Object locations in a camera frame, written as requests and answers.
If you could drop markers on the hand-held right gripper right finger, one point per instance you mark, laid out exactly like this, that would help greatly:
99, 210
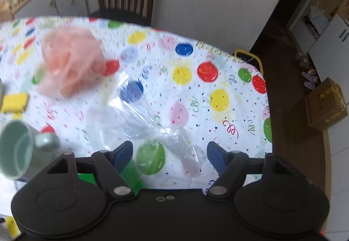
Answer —
215, 157

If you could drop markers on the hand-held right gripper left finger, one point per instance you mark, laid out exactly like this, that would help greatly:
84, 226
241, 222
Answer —
122, 155

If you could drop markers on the clear plastic bag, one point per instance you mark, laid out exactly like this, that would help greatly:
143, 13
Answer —
152, 121

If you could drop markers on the pink mesh bath pouf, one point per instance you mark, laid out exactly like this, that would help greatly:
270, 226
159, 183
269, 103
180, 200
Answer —
71, 61

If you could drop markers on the yellow sponge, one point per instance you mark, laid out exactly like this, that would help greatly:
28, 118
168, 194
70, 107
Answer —
15, 103

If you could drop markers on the balloon print tablecloth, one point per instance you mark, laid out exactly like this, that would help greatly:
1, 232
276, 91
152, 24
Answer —
190, 110

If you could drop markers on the dark trash bin yellow rim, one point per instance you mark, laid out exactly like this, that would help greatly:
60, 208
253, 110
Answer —
248, 59

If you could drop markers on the pale green ceramic mug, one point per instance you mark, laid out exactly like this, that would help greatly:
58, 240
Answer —
11, 148

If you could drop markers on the brown cardboard box yellow tape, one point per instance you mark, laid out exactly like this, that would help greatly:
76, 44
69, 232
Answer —
325, 106

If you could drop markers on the purple slippers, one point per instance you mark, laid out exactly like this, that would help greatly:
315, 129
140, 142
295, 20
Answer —
309, 78

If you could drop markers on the white paper bag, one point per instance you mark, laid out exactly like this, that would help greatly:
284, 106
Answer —
320, 21

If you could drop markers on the white and wood wall cabinet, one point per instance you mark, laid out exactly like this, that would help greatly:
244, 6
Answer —
330, 39

